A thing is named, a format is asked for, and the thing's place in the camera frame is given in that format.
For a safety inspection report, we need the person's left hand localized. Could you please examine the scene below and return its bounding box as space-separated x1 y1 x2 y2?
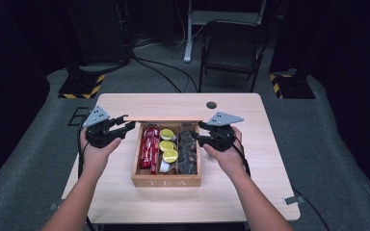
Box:
79 127 123 168

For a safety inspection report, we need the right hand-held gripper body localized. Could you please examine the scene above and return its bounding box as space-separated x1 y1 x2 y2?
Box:
205 111 245 153

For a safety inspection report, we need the black floor cable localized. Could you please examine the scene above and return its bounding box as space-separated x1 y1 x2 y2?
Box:
130 52 200 94

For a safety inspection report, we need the hazard-striped stand base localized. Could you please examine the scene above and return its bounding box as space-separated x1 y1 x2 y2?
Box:
58 73 107 100
268 72 316 100

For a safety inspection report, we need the pile of dark packets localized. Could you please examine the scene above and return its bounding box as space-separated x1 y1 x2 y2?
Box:
177 127 198 176

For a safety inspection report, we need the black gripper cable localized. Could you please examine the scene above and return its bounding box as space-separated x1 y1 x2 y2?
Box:
230 139 332 231
76 119 94 231

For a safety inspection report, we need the white floor cable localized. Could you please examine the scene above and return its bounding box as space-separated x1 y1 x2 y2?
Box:
133 25 205 51

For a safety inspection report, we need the wooden box lid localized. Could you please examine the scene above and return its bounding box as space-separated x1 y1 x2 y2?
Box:
123 115 205 123

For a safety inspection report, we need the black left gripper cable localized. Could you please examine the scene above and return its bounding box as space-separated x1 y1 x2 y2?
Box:
76 119 94 231

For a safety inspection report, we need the white desk frame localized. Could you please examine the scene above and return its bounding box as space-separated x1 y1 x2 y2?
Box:
183 0 268 64

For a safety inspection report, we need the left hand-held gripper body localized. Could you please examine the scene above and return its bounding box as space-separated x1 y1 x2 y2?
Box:
82 105 123 149

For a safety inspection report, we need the black folding chair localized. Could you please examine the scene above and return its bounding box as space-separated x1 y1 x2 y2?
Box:
198 18 272 94

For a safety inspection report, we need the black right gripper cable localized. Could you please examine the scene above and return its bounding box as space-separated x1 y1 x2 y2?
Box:
230 139 332 231

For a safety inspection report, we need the red stick packet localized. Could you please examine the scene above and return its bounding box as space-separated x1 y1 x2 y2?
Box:
140 127 152 170
149 128 161 174

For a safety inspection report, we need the person's right hand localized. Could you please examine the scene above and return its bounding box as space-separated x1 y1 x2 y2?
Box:
202 125 248 176

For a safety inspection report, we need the yellow-lidded capsule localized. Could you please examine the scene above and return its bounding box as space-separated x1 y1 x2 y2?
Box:
158 140 177 153
158 148 180 174
159 128 176 141

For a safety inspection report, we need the black equipment stand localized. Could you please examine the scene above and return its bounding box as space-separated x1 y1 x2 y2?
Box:
60 0 133 77

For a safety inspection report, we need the wooden compartment box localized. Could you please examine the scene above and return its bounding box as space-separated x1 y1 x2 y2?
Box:
130 120 202 188

